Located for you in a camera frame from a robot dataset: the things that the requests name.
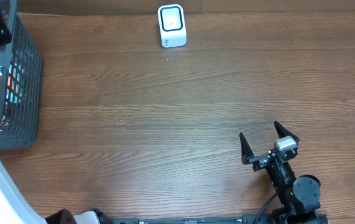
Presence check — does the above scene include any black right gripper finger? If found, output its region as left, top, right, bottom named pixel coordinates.
left=239, top=133, right=254, bottom=164
left=274, top=121, right=300, bottom=142

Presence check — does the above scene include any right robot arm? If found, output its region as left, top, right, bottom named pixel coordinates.
left=239, top=121, right=328, bottom=223

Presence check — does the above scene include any white barcode scanner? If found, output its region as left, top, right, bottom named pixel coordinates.
left=157, top=4, right=187, bottom=49

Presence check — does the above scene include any grey plastic mesh basket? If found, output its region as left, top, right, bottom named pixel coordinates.
left=0, top=1, right=44, bottom=150

